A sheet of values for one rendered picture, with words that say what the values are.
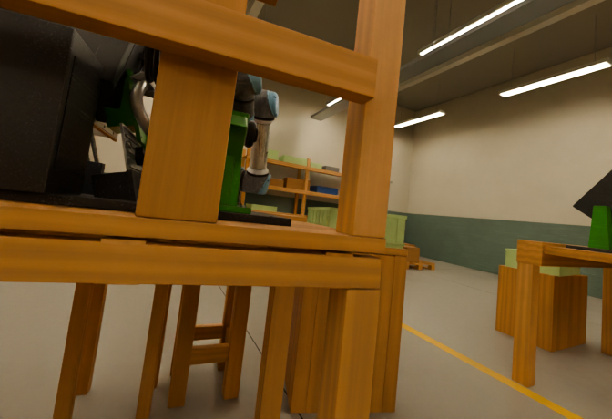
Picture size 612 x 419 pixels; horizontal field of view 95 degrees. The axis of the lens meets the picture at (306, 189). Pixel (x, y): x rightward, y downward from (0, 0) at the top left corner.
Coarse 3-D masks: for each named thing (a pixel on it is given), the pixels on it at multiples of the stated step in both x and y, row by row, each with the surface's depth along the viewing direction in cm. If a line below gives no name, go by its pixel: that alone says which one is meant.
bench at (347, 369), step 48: (0, 240) 43; (48, 240) 45; (96, 240) 48; (144, 240) 50; (192, 240) 52; (240, 240) 55; (288, 240) 58; (336, 240) 62; (384, 240) 66; (288, 288) 120; (336, 288) 62; (288, 336) 119; (336, 336) 64; (336, 384) 61
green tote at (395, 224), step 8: (312, 208) 181; (320, 208) 160; (328, 208) 142; (336, 208) 139; (312, 216) 179; (320, 216) 159; (328, 216) 141; (336, 216) 139; (392, 216) 144; (400, 216) 145; (320, 224) 157; (328, 224) 139; (392, 224) 144; (400, 224) 145; (392, 232) 144; (400, 232) 145; (392, 240) 144; (400, 240) 144; (400, 248) 144
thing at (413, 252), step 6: (408, 246) 597; (414, 246) 656; (408, 252) 576; (414, 252) 583; (408, 258) 576; (414, 258) 583; (408, 264) 571; (414, 264) 578; (420, 264) 583; (426, 264) 589; (432, 264) 595; (432, 270) 595
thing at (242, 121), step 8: (232, 120) 69; (240, 120) 70; (232, 128) 69; (240, 128) 69; (232, 136) 70; (240, 136) 70; (232, 144) 71; (240, 144) 72; (232, 152) 73; (240, 152) 73
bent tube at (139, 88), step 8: (136, 80) 80; (144, 80) 80; (136, 88) 76; (144, 88) 78; (152, 88) 83; (136, 96) 74; (136, 104) 74; (136, 112) 74; (144, 112) 75; (144, 120) 74; (144, 128) 75
